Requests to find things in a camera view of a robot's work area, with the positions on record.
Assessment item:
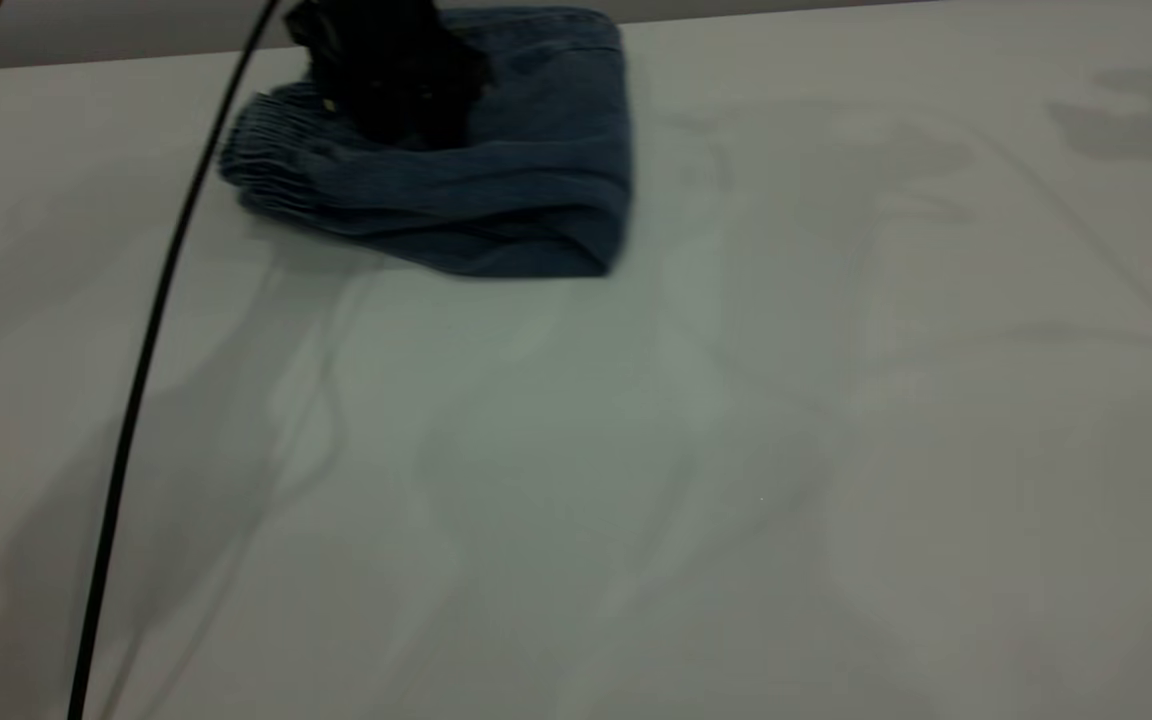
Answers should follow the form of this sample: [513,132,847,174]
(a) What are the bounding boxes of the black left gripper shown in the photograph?
[286,0,489,148]

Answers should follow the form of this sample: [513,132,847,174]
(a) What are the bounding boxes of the blue denim shorts with print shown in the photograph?
[219,8,634,279]

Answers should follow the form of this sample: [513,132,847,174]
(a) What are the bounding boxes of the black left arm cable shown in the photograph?
[66,0,282,720]

